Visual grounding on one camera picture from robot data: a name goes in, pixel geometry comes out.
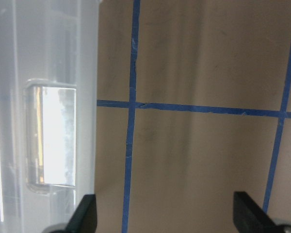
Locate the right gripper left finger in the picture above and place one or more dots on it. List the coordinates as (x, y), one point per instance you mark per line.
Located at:
(84, 219)

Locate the clear plastic box lid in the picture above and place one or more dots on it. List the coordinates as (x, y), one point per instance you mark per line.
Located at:
(48, 111)

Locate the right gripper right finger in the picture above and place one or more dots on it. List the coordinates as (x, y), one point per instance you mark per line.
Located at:
(248, 217)

